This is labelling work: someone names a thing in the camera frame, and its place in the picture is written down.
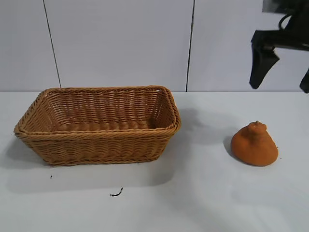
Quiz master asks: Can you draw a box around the brown woven wicker basket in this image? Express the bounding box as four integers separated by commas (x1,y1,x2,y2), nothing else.
14,85,182,166

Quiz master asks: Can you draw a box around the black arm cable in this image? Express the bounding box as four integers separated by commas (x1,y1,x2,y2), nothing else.
280,13,294,31

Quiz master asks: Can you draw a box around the curved black debris strip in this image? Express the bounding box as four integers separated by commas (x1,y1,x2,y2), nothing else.
109,187,124,197

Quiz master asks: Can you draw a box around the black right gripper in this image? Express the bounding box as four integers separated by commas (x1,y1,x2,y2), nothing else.
249,30,309,94

